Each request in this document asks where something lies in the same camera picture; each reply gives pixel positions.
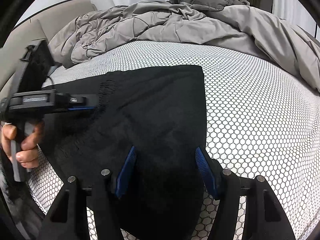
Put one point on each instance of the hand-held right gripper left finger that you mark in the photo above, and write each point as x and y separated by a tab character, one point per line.
126	173

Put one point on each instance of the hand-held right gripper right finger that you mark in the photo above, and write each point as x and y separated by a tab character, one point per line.
206	173

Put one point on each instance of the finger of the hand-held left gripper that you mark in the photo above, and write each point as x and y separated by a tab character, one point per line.
82	109

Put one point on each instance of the black pants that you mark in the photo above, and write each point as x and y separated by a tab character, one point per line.
155	110

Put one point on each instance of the person's left hand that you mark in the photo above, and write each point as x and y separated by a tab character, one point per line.
28	146

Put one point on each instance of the bed with honeycomb sheet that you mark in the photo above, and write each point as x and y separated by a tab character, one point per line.
250	117

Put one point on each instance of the beige padded headboard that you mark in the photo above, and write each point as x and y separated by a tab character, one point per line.
57	17

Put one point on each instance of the grey duvet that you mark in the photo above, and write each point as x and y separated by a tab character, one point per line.
200	25

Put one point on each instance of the narrow white curtain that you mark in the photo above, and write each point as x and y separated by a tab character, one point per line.
287	0

